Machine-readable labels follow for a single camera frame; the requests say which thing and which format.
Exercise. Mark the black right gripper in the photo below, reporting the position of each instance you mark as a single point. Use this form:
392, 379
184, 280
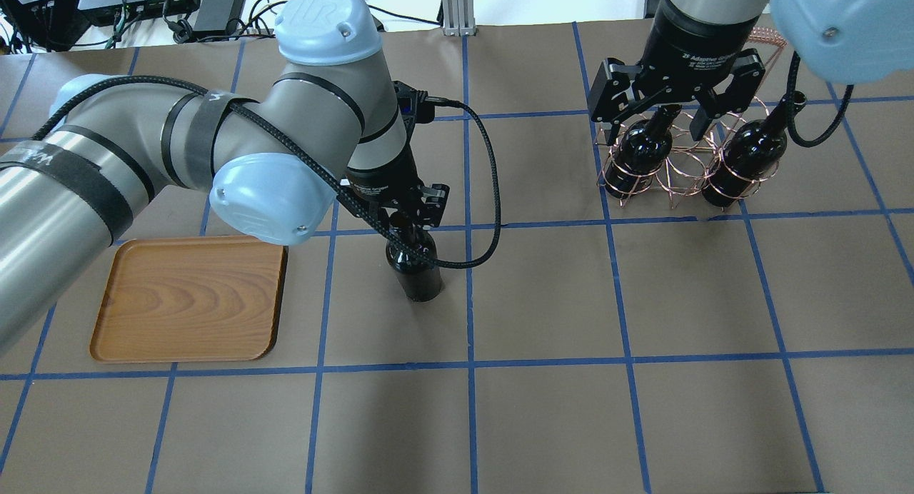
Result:
696, 43

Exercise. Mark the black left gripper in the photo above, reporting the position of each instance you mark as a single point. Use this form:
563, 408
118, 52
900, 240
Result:
376, 187

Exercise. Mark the black wine bottle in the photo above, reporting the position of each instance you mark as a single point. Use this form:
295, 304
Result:
755, 147
420, 281
642, 149

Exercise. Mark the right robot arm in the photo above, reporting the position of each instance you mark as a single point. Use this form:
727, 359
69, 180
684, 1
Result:
849, 42

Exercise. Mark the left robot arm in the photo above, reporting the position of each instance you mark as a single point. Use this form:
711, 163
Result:
332, 128

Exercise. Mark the wooden tray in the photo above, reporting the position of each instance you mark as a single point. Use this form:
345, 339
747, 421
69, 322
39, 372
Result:
190, 300

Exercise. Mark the copper wire wine basket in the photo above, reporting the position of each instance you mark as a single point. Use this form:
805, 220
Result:
687, 167

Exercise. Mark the aluminium frame post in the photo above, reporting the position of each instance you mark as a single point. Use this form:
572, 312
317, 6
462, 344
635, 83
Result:
459, 18

